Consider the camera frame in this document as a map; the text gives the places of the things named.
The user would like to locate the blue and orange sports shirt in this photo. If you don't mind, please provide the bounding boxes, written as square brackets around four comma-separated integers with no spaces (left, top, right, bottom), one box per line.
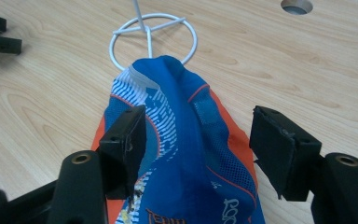
[90,55,266,224]

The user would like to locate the white wire stand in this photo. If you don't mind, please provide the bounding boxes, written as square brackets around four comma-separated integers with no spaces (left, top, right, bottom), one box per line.
[108,0,199,72]

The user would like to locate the round table cable hole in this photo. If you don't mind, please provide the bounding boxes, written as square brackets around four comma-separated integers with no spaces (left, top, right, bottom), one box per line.
[280,0,314,16]

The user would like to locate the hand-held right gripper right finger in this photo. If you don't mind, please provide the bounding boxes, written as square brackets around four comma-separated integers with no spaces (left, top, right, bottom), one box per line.
[249,105,324,202]

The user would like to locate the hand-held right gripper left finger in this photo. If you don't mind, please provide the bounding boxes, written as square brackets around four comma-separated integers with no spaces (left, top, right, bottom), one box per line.
[98,105,147,201]

